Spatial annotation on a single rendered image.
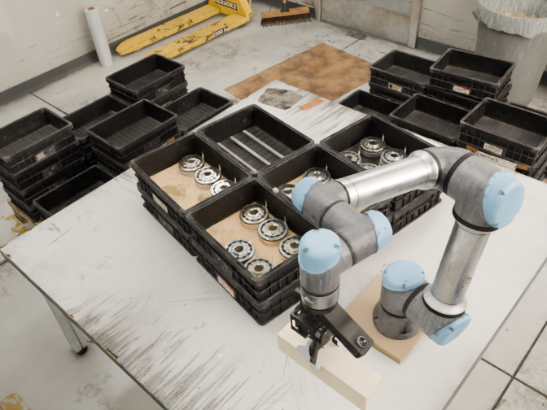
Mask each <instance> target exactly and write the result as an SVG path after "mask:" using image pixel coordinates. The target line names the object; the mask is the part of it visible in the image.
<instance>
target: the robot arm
mask: <svg viewBox="0 0 547 410"><path fill-rule="evenodd" d="M416 189H419V190H429V189H436V190H439V191H441V192H443V193H444V194H446V195H447V196H449V197H450V198H451V199H453V200H454V201H455V203H454V205H453V210H452V215H453V218H454V219H455V222H454V225H453V228H452V231H451V234H450V236H449V239H448V242H447V245H446V247H445V250H444V254H443V256H442V259H441V261H440V265H439V267H438V270H437V273H436V275H435V279H434V281H433V283H431V284H430V283H429V282H428V281H426V280H425V277H426V276H425V273H424V270H423V268H422V267H421V266H420V265H419V264H417V263H414V262H413V261H409V260H398V261H395V262H392V263H390V264H389V265H388V266H387V267H386V268H385V269H384V271H383V276H382V278H381V283H382V285H381V293H380V300H379V301H378V302H377V303H376V304H375V306H374V310H373V316H372V320H373V323H374V327H375V328H376V330H377V331H379V332H380V333H381V334H382V335H383V336H385V337H387V338H390V339H394V340H406V339H409V338H412V337H414V336H415V335H416V334H417V333H418V332H419V331H420V330H421V331H422V332H423V333H424V334H425V335H426V336H427V337H428V338H429V339H431V340H432V341H433V342H435V343H436V344H437V345H440V346H443V345H446V344H448V343H450V342H452V341H453V340H454V339H455V338H457V337H458V336H459V335H460V334H461V333H462V332H463V331H464V330H465V329H466V327H467V326H468V325H469V324H470V321H471V318H470V316H469V314H468V313H467V314H466V313H465V311H466V308H467V299H466V296H465V295H466V292H467V290H468V287H469V285H470V282H471V280H472V277H473V276H474V273H475V270H476V268H477V266H478V263H479V260H480V258H481V256H482V254H483V252H484V248H485V247H486V244H487V242H488V239H489V237H490V234H491V233H493V232H496V231H497V230H499V229H501V228H504V227H506V226H507V225H508V224H510V223H511V222H512V221H513V219H514V218H515V215H516V214H517V213H519V210H520V208H521V206H522V204H523V200H524V187H523V184H522V182H521V181H520V180H519V179H517V178H515V177H513V176H512V175H511V174H510V173H509V172H507V171H505V170H502V169H500V168H499V167H497V166H495V165H494V164H491V163H490V162H488V161H487V160H485V159H483V158H481V157H479V156H478V155H476V154H475V153H473V152H471V151H470V150H466V149H463V148H460V147H454V146H437V147H429V148H425V149H421V150H416V151H414V152H412V153H411V154H410V155H409V156H408V158H406V159H402V160H398V161H396V162H393V163H390V164H385V165H383V166H379V167H377V168H372V169H369V170H366V171H364V172H359V173H356V174H352V175H350V176H347V177H342V178H340V179H337V180H333V181H329V182H327V183H322V181H321V180H318V179H317V178H315V177H306V178H304V179H302V180H301V181H299V182H298V183H297V185H296V186H295V188H294V189H293V191H292V195H291V200H292V202H293V204H294V205H295V207H296V208H297V209H298V210H299V211H300V212H301V214H302V215H304V216H307V217H308V218H309V219H310V220H311V221H312V222H313V223H314V224H315V225H316V226H317V227H318V228H319V229H317V230H314V229H313V230H310V231H308V232H307V233H306V234H305V235H304V236H303V237H302V238H301V240H300V248H299V254H298V261H299V265H300V286H298V287H297V288H296V289H295V290H294V291H295V295H296V296H298V297H299V298H300V303H299V304H298V305H297V306H296V307H295V309H294V310H293V311H292V312H291V313H290V318H291V329H293V330H294V331H295V332H296V333H297V334H299V335H300V336H302V337H303V338H305V339H306V338H307V337H309V338H310V339H309V340H308V341H307V344H306V346H304V345H300V344H299V345H298V346H297V351H298V352H299V353H300V354H301V355H302V356H303V357H304V358H305V359H306V360H307V361H308V362H309V364H310V368H311V369H312V370H313V371H314V372H315V373H316V372H317V371H319V370H320V369H321V364H322V356H323V354H324V352H325V348H324V347H323V346H325V345H326V344H327V343H328V342H329V341H330V340H331V339H332V340H331V341H332V342H333V343H334V344H335V345H336V346H338V347H340V345H341V343H342V344H343V345H344V346H345V347H346V349H347V350H348V351H349V352H350V353H351V354H352V355H353V356H354V357H355V358H356V359H359V358H361V357H362V356H364V355H365V354H366V353H367V352H368V351H369V349H370V348H371V347H372V346H373V345H374V340H373V339H372V338H371V337H370V336H369V335H368V334H367V333H366V332H365V331H364V330H363V329H362V328H361V327H360V326H359V325H358V324H357V323H356V322H355V321H354V320H353V319H352V318H351V317H350V316H349V314H348V313H347V312H346V311H345V310H344V309H343V308H342V307H341V306H340V305H339V304H338V300H339V285H340V282H339V280H340V274H341V273H343V272H345V271H346V270H348V269H350V268H351V267H352V266H354V265H356V264H358V263H360V262H361V261H362V260H364V259H366V258H367V257H369V256H371V255H373V254H376V253H377V252H378V251H379V250H380V249H382V248H383V247H385V246H386V245H387V244H388V243H389V242H390V241H391V240H392V227H391V225H390V223H389V221H388V219H387V218H386V216H385V215H384V214H382V213H381V212H379V211H375V210H371V211H368V212H364V213H363V214H361V213H360V212H359V211H357V210H358V209H360V208H363V207H367V206H369V205H372V204H375V203H378V202H381V201H383V200H386V199H389V198H393V197H395V196H397V195H400V194H404V193H407V192H410V191H411V190H416ZM298 308H299V309H298ZM297 309H298V310H297ZM296 310H297V311H296ZM292 320H294V321H295V326H293V321H292ZM297 328H298V329H297Z"/></svg>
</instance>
